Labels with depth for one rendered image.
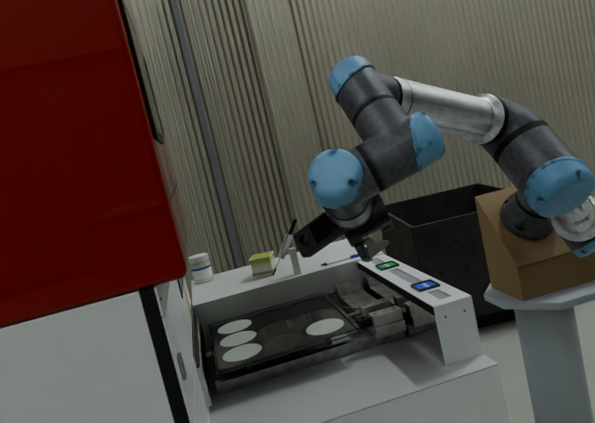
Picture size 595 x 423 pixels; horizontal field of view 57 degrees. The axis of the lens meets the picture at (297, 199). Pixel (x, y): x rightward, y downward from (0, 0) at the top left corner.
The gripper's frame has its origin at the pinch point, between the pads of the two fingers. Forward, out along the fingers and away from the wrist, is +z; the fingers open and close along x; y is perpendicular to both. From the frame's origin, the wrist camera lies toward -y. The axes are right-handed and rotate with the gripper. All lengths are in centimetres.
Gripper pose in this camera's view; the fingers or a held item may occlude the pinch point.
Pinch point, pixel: (355, 241)
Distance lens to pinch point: 106.5
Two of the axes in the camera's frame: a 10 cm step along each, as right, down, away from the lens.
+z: 2.4, 3.1, 9.2
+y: 8.8, -4.8, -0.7
